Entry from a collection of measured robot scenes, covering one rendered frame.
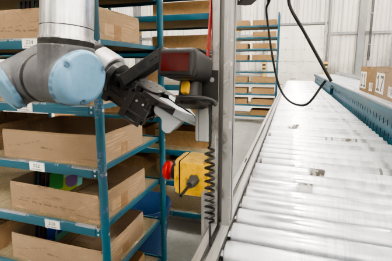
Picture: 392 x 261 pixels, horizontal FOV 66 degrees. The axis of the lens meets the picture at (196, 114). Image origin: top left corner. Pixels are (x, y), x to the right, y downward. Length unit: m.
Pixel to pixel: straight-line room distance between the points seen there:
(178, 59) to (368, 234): 0.49
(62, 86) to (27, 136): 0.70
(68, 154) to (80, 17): 0.64
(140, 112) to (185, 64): 0.19
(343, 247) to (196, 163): 0.30
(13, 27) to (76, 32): 0.67
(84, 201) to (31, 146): 0.27
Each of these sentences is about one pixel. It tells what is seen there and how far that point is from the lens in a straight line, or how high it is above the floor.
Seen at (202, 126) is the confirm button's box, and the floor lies 0.95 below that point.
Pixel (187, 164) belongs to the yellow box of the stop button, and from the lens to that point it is 0.60.
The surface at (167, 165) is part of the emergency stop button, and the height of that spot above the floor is 0.86.
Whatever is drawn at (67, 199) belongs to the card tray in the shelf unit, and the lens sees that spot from 1.15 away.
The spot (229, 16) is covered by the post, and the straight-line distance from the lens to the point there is 0.57.
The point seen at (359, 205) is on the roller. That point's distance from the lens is 0.81.
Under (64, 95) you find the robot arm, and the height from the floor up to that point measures 1.02.
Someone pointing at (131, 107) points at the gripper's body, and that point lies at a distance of 0.63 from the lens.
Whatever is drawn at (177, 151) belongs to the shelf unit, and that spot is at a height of 0.54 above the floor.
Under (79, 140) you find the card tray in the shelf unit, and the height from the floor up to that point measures 0.82.
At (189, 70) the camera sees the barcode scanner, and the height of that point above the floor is 1.05.
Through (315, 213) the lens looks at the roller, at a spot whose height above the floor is 0.74.
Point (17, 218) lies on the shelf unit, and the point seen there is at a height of 0.52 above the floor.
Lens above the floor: 1.06
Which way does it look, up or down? 9 degrees down
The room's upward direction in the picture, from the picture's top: straight up
